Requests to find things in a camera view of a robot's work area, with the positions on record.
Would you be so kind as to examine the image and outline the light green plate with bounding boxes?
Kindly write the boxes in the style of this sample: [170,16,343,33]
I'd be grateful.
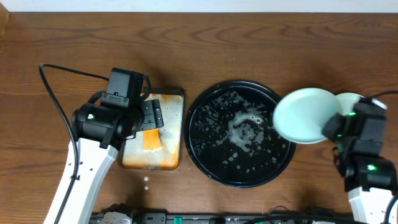
[336,93,363,115]

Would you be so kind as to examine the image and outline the light blue plate front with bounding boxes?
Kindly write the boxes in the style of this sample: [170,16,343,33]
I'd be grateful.
[272,88,342,144]

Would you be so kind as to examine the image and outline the round black tray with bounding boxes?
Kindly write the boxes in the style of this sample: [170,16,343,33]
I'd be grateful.
[184,80,296,188]

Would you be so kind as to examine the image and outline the rectangular black soapy tray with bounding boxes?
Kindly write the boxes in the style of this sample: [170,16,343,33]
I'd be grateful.
[118,89,184,170]

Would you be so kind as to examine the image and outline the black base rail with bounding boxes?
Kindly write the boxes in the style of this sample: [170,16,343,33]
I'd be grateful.
[88,203,354,224]

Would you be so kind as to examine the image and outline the green and yellow sponge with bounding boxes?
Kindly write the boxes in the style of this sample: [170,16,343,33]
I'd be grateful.
[143,129,162,150]

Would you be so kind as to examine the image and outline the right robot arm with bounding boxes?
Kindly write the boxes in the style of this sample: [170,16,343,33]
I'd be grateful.
[322,97,397,223]

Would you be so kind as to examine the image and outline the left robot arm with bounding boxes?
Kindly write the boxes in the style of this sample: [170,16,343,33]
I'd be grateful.
[39,63,164,223]

